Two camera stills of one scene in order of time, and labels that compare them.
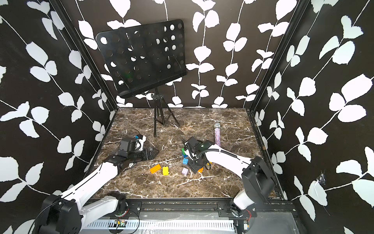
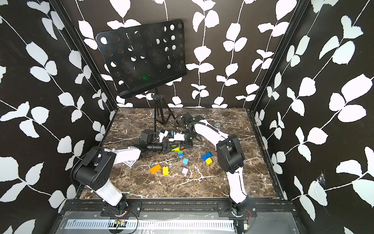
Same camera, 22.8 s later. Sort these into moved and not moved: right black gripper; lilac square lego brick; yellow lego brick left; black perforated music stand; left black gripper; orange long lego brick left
Moved: left black gripper; right black gripper
Not moved: yellow lego brick left; orange long lego brick left; black perforated music stand; lilac square lego brick
